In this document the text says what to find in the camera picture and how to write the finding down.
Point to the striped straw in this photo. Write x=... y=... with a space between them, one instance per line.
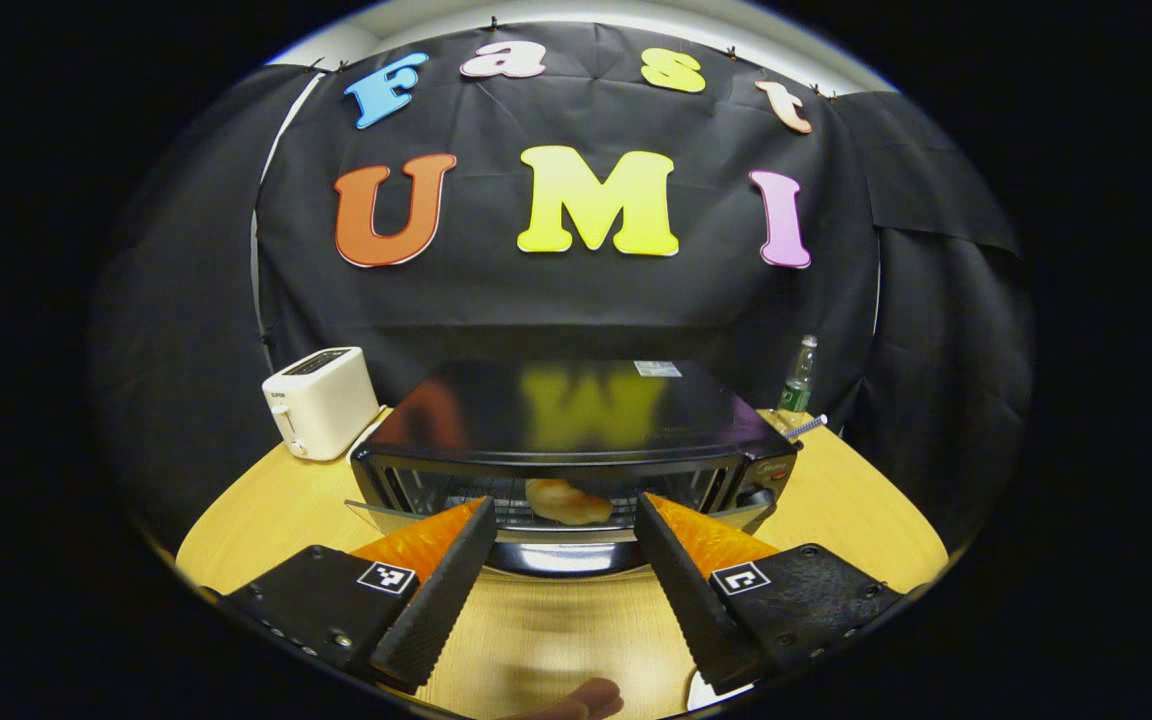
x=808 y=427

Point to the black backdrop cloth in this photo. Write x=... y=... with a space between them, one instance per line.
x=586 y=300

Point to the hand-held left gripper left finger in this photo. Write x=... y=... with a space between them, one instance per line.
x=436 y=600

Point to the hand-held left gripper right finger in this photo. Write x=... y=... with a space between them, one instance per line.
x=691 y=600

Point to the white toaster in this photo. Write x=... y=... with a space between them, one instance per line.
x=321 y=400

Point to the green glass bottle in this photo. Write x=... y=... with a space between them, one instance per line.
x=798 y=385

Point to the golden bread roll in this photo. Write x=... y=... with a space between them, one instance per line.
x=568 y=502

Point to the black electric oven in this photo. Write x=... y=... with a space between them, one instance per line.
x=576 y=410

